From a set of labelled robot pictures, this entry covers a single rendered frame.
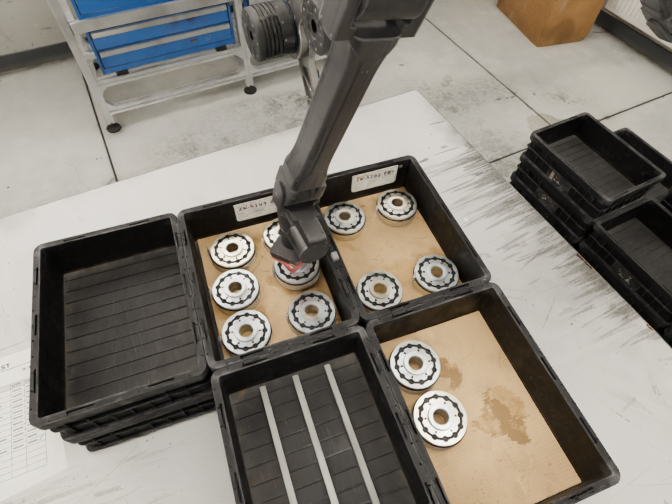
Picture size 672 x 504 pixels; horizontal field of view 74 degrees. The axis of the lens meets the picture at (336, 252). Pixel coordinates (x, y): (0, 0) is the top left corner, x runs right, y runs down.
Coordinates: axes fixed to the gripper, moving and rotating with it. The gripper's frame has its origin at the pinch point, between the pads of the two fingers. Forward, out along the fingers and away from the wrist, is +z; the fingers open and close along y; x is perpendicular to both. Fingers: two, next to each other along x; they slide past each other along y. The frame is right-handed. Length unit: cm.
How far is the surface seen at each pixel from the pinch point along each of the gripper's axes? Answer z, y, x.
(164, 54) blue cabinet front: 61, 115, 144
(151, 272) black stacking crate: 6.5, -14.4, 31.0
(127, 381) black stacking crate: 5.4, -37.1, 18.9
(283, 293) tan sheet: 6.0, -5.9, 0.6
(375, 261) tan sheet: 6.3, 11.5, -15.0
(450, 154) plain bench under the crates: 21, 70, -19
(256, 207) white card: 0.5, 9.3, 16.0
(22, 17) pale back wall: 70, 115, 251
